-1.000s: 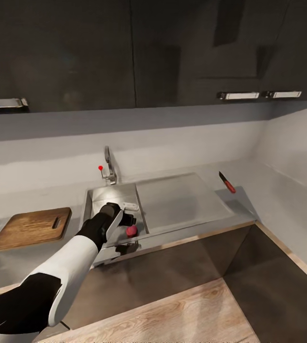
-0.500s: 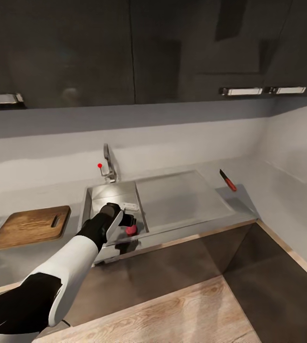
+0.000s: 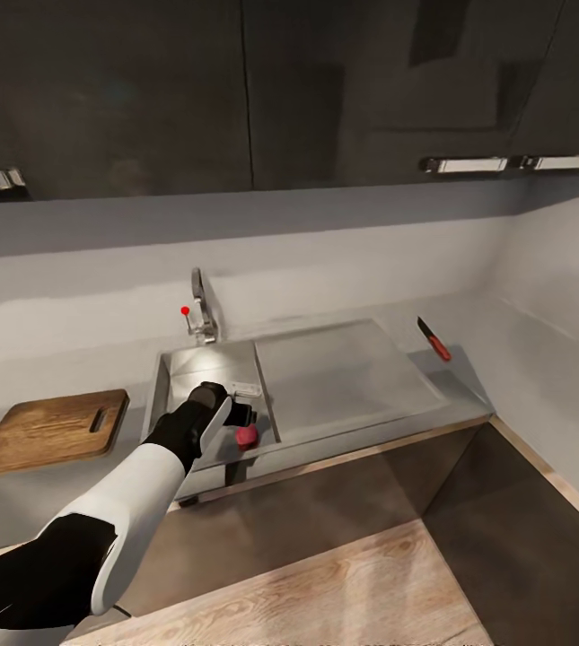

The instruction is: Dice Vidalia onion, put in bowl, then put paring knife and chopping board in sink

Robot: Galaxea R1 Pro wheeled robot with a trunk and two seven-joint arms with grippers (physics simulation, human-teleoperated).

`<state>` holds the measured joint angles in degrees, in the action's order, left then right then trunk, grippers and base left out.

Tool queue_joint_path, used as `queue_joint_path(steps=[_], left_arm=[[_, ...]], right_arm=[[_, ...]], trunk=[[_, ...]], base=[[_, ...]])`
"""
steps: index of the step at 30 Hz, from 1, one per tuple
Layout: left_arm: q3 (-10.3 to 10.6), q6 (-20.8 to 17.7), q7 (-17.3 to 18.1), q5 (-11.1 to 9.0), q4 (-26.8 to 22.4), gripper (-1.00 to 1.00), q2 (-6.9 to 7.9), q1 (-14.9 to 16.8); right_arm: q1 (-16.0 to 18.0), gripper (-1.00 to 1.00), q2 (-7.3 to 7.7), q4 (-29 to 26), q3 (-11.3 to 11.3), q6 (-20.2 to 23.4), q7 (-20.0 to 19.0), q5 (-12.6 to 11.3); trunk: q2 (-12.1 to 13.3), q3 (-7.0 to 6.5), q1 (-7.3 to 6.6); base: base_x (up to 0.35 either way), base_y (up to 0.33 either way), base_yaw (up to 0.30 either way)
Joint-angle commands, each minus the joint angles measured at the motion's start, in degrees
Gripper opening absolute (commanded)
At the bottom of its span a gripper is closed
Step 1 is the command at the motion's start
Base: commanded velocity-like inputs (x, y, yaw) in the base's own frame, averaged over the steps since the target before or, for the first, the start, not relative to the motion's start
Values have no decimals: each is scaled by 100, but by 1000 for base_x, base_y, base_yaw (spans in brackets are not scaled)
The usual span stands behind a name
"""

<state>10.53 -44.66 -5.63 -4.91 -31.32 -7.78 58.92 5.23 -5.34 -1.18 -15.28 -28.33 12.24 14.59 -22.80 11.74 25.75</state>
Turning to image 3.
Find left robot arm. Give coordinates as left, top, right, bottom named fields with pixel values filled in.
left=0, top=381, right=262, bottom=646

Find parer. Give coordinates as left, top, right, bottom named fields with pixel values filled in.
left=418, top=317, right=452, bottom=360

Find vidalia onion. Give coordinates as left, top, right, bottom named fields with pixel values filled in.
left=235, top=423, right=259, bottom=451

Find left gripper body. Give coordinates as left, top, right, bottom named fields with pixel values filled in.
left=224, top=402, right=252, bottom=428

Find cutting board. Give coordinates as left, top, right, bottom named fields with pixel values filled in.
left=0, top=389, right=127, bottom=472

